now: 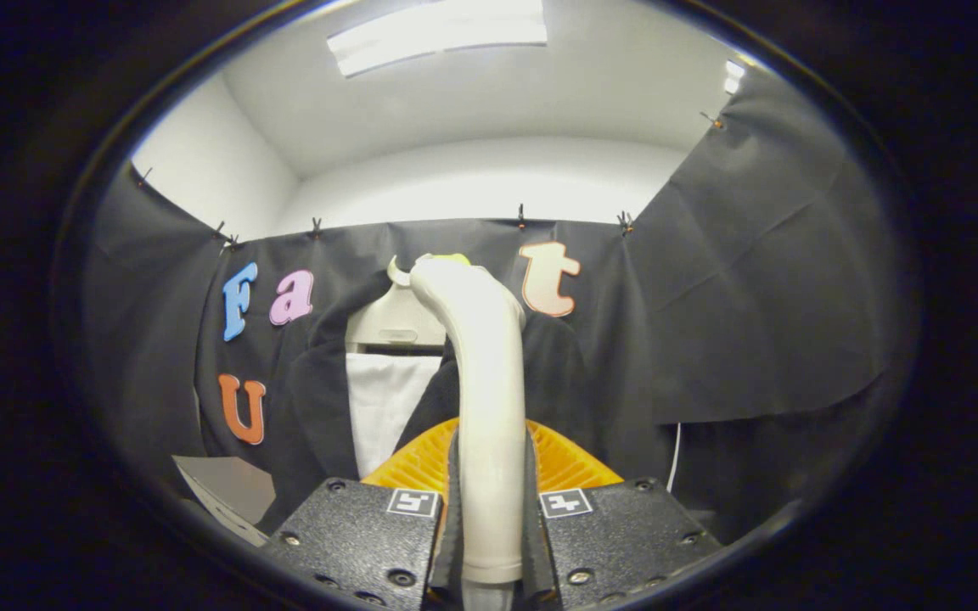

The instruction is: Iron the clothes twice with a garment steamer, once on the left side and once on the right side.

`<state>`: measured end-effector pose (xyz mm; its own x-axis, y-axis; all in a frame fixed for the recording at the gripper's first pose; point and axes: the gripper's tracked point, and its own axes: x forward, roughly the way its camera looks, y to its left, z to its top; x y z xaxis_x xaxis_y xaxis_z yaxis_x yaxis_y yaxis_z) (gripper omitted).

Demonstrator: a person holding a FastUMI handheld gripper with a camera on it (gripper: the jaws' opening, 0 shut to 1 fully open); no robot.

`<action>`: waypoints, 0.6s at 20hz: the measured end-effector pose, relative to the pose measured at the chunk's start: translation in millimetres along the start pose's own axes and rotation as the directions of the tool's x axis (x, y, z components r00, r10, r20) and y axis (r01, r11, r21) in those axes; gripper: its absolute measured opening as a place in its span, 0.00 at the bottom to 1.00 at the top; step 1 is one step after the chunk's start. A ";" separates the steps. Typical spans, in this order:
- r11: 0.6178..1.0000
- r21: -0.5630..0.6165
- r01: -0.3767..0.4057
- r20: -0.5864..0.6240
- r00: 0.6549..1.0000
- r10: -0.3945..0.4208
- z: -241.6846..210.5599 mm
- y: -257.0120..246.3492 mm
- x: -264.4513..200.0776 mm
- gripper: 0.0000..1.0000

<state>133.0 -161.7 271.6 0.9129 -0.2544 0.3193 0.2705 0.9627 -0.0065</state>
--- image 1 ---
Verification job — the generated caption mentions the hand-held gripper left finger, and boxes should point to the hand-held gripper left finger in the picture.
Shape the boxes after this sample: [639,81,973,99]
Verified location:
[260,418,466,611]

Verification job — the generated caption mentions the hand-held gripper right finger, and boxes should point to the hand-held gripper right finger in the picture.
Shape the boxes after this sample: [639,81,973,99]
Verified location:
[523,418,723,611]

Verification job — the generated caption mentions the white shirt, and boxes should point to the white shirt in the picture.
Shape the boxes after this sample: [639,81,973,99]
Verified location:
[345,352,443,480]

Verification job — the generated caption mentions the black blazer jacket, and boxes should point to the black blazer jacket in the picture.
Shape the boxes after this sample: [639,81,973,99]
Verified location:
[281,289,677,510]

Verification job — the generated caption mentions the white clothes hanger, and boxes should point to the white clothes hanger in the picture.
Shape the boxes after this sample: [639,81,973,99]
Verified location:
[345,255,447,353]

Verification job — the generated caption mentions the white garment steamer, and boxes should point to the white garment steamer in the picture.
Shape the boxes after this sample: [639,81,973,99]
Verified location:
[387,253,528,611]

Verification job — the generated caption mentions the long ceiling light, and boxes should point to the long ceiling light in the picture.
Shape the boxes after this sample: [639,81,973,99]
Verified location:
[326,0,549,79]

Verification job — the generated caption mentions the grey cabinet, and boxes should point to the grey cabinet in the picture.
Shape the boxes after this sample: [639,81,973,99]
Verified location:
[173,456,278,547]

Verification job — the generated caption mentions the black backdrop cloth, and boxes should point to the black backdrop cloth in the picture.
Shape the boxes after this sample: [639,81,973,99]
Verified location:
[81,68,897,544]

